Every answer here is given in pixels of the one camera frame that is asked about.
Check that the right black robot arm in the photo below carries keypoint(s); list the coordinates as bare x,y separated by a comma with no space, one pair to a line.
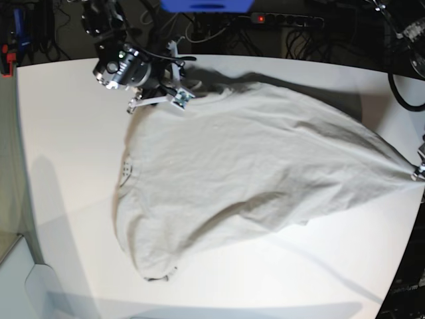
124,64

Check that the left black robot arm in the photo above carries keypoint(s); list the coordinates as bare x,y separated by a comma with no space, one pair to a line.
406,21

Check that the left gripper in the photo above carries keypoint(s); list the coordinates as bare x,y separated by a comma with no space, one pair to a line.
418,173

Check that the beige t-shirt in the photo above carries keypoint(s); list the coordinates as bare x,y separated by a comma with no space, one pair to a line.
244,159

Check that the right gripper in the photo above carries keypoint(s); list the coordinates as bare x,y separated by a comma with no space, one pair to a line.
163,82

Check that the red and blue clamp tool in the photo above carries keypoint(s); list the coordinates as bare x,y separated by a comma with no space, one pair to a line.
11,39

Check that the black power strip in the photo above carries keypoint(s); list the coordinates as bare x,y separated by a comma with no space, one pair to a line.
286,20

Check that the blue plastic bin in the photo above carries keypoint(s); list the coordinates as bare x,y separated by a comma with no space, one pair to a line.
209,6

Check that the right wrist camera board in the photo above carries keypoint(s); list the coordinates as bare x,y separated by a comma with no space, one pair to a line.
182,97

